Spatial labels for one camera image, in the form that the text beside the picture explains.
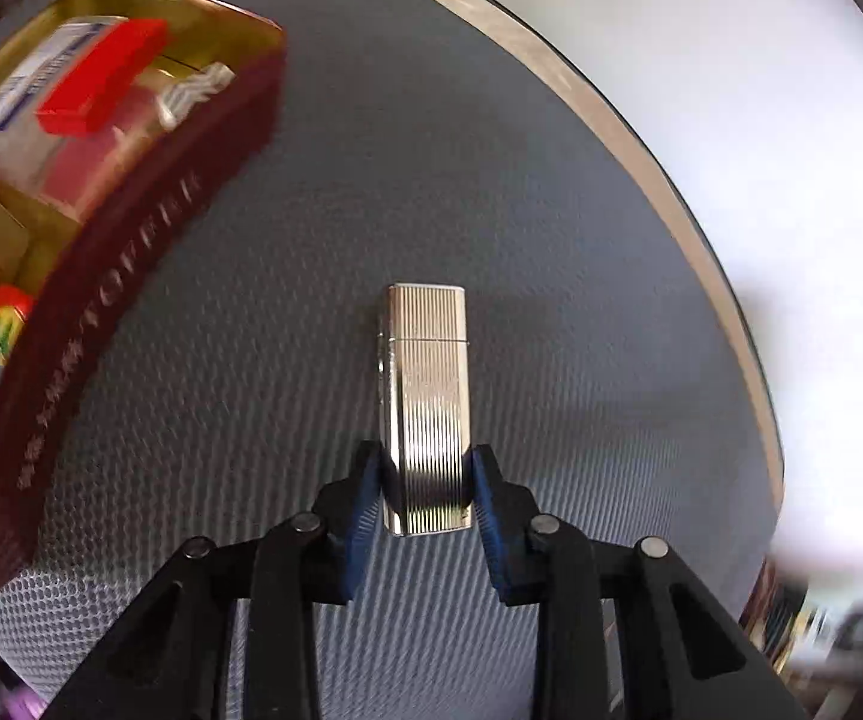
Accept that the dark blurred furniture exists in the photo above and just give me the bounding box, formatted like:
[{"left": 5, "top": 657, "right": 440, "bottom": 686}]
[{"left": 738, "top": 555, "right": 863, "bottom": 691}]

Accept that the white zebra-striped cube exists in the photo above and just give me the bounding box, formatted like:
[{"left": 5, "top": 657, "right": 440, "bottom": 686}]
[{"left": 155, "top": 64, "right": 236, "bottom": 128}]

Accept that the red rectangular block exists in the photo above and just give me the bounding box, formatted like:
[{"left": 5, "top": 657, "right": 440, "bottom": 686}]
[{"left": 35, "top": 19, "right": 170, "bottom": 137}]

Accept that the red rectangular tin box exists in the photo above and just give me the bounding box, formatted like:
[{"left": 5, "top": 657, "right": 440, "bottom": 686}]
[{"left": 0, "top": 0, "right": 288, "bottom": 610}]

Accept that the purple object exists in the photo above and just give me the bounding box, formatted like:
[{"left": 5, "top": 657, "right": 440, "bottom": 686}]
[{"left": 0, "top": 660, "right": 50, "bottom": 720}]

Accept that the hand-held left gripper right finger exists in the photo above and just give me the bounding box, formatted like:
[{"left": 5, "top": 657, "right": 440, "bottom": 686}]
[{"left": 470, "top": 444, "right": 807, "bottom": 720}]

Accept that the ribbed rectangular box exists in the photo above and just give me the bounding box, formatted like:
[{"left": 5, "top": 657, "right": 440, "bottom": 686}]
[{"left": 377, "top": 282, "right": 473, "bottom": 539}]

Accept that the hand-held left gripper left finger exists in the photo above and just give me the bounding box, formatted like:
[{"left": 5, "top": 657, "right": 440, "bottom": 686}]
[{"left": 45, "top": 441, "right": 387, "bottom": 720}]

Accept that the clear labelled plastic box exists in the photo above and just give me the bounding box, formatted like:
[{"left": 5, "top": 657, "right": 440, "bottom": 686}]
[{"left": 0, "top": 15, "right": 128, "bottom": 166}]

